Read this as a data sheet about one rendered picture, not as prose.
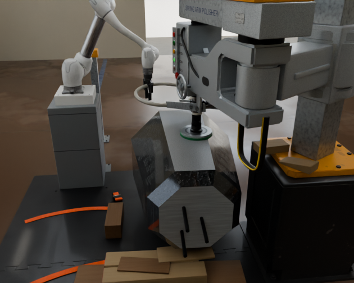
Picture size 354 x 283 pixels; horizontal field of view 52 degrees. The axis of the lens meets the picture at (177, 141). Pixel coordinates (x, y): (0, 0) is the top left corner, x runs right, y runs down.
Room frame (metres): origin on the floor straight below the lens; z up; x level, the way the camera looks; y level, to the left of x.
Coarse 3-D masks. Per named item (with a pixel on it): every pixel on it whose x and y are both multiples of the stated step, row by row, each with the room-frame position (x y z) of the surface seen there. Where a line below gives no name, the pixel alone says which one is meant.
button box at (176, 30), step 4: (176, 28) 2.22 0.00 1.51; (176, 32) 2.21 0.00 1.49; (176, 36) 2.21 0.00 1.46; (176, 40) 2.21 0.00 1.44; (176, 44) 2.21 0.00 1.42; (176, 48) 2.21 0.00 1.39; (176, 52) 2.21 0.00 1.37; (176, 56) 2.21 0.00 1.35; (176, 60) 2.21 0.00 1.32; (176, 64) 2.21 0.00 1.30; (176, 68) 2.21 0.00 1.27
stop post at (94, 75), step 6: (96, 48) 4.02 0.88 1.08; (96, 54) 3.92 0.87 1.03; (96, 60) 3.94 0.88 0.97; (96, 66) 3.94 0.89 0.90; (90, 72) 3.93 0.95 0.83; (96, 72) 3.94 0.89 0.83; (96, 78) 3.94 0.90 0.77; (96, 84) 3.94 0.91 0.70; (96, 90) 3.94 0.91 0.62; (102, 120) 3.98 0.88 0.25; (102, 126) 3.94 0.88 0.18; (108, 138) 3.99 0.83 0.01
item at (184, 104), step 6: (168, 102) 2.56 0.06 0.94; (174, 102) 2.44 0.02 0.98; (180, 102) 2.33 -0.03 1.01; (186, 102) 2.25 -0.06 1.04; (174, 108) 2.44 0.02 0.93; (180, 108) 2.33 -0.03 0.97; (186, 108) 2.24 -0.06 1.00; (192, 108) 2.14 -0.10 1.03; (204, 108) 1.99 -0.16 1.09; (210, 108) 2.15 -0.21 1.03; (216, 108) 2.07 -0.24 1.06
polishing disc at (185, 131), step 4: (184, 128) 2.27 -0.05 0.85; (188, 128) 2.27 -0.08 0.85; (204, 128) 2.27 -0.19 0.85; (208, 128) 2.27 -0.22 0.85; (180, 132) 2.21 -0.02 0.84; (184, 132) 2.20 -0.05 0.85; (188, 132) 2.20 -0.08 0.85; (204, 132) 2.20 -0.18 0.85; (208, 132) 2.20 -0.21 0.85; (188, 136) 2.14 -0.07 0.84; (192, 136) 2.13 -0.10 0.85; (196, 136) 2.12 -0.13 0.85; (200, 136) 2.12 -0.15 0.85; (204, 136) 2.13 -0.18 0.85
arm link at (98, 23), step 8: (112, 0) 3.19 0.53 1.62; (112, 8) 3.17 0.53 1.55; (96, 16) 3.17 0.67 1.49; (96, 24) 3.16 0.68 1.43; (104, 24) 3.21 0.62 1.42; (88, 32) 3.20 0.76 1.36; (96, 32) 3.17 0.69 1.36; (88, 40) 3.18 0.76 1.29; (96, 40) 3.20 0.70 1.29; (88, 48) 3.18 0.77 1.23; (80, 56) 3.18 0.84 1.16; (88, 56) 3.20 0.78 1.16; (80, 64) 3.14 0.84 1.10; (88, 64) 3.19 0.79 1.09; (88, 72) 3.25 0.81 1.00
